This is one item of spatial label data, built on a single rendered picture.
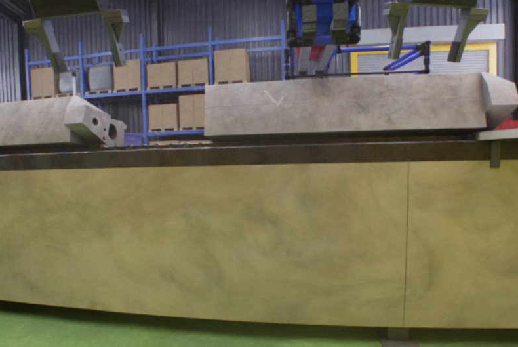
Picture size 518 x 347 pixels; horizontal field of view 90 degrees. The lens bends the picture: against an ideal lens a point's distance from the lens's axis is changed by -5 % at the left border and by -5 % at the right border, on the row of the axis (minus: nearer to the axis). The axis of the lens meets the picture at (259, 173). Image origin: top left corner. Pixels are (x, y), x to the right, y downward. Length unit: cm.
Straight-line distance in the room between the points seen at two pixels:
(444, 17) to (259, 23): 726
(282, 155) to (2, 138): 123
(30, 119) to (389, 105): 145
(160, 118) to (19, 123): 979
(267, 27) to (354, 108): 1155
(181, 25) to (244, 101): 1249
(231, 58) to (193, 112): 242
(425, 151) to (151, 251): 108
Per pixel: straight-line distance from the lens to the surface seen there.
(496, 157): 119
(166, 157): 110
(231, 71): 1057
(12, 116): 159
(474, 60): 1370
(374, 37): 1206
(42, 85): 1463
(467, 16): 72
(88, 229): 134
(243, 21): 1276
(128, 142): 197
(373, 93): 106
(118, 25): 65
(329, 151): 99
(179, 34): 1341
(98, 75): 1295
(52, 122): 142
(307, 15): 98
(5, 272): 173
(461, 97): 117
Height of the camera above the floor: 74
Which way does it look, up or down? 4 degrees down
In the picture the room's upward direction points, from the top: 2 degrees counter-clockwise
